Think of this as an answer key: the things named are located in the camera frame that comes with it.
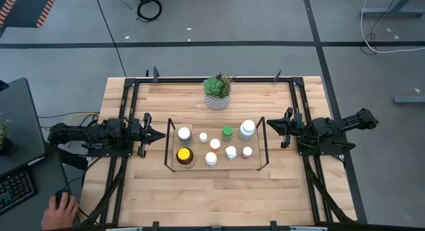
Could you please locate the dark desk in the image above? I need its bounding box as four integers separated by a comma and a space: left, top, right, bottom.
0, 77, 80, 231

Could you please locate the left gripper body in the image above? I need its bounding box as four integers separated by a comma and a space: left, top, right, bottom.
128, 113, 153, 158

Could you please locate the clear jar green label white cap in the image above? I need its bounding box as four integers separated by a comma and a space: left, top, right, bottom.
177, 126, 194, 147

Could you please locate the black computer mouse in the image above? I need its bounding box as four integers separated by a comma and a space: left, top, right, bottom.
54, 189, 70, 208

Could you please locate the black keyboard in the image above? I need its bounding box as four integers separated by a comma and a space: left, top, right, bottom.
0, 169, 37, 215

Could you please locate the succulent plant in patterned pot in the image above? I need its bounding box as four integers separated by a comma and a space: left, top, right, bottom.
203, 71, 238, 111

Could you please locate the coiled black cable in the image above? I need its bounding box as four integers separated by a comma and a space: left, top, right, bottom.
136, 0, 163, 23

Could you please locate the green cap medicine bottle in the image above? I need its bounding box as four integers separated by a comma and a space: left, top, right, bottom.
221, 125, 234, 142

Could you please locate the large white medicine bottle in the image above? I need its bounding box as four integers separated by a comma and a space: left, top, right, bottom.
238, 119, 257, 141

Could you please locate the yellow cable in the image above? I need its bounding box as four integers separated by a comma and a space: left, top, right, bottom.
39, 112, 100, 132

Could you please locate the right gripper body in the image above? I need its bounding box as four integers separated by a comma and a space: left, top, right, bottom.
281, 107, 306, 149

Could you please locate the person's hand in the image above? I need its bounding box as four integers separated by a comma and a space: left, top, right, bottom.
41, 192, 80, 231

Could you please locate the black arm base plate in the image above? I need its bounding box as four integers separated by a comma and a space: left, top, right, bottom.
81, 137, 135, 158
296, 137, 357, 156

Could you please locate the white floor cable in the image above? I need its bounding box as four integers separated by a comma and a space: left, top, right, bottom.
360, 0, 425, 54

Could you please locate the clear acrylic tray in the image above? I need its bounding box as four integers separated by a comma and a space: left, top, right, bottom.
163, 117, 270, 174

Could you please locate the black aluminium table frame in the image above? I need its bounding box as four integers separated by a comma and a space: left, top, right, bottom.
79, 66, 359, 231

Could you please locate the amber bottle yellow cap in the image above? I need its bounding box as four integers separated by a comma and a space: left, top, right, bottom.
175, 147, 196, 169

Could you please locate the grey table foot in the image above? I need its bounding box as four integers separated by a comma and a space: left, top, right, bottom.
393, 95, 425, 104
361, 0, 425, 18

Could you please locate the thin black floor cable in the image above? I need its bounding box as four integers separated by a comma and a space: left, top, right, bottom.
94, 0, 127, 78

